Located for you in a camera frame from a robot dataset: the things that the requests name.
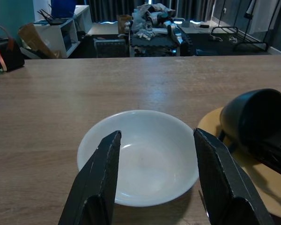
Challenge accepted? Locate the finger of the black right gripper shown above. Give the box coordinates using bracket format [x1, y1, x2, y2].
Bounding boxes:
[244, 140, 281, 183]

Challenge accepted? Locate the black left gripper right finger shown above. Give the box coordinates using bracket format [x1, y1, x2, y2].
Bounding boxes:
[193, 127, 276, 225]

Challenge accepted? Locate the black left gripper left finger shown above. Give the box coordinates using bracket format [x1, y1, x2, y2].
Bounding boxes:
[58, 130, 122, 225]

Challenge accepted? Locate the black mug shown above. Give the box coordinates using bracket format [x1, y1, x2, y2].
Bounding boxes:
[218, 88, 281, 153]

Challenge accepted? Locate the yellow plate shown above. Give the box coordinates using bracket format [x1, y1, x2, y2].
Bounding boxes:
[197, 106, 281, 219]

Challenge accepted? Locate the white ceramic bowl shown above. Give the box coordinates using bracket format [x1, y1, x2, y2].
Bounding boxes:
[77, 109, 200, 208]

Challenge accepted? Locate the black clothes rack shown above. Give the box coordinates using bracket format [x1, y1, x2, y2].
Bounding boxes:
[209, 0, 270, 53]

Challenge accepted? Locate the grey slatted crate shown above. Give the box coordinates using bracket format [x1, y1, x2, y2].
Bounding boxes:
[93, 37, 127, 58]

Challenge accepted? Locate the white cube shelf unit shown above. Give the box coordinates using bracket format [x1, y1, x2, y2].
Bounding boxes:
[33, 4, 92, 59]

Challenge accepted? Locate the white hanging garment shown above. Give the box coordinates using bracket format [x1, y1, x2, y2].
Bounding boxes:
[244, 0, 281, 36]

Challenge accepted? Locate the black speaker with light strip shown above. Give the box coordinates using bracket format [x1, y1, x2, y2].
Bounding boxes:
[0, 24, 26, 74]

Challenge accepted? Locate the brown paper bag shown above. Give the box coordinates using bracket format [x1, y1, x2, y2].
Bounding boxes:
[18, 22, 62, 60]

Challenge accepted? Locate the cart piled with clutter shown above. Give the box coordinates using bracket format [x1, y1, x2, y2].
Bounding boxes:
[128, 3, 194, 57]

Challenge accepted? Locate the brown cardboard box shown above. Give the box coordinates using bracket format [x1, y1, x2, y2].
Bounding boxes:
[117, 14, 133, 36]

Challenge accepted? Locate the black wifi router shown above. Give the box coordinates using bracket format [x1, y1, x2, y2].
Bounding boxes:
[37, 8, 69, 26]

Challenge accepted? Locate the dark grey curtain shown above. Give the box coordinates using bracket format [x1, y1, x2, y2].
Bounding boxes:
[88, 0, 216, 24]

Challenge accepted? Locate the blue round container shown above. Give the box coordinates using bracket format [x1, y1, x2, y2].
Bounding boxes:
[51, 0, 76, 19]

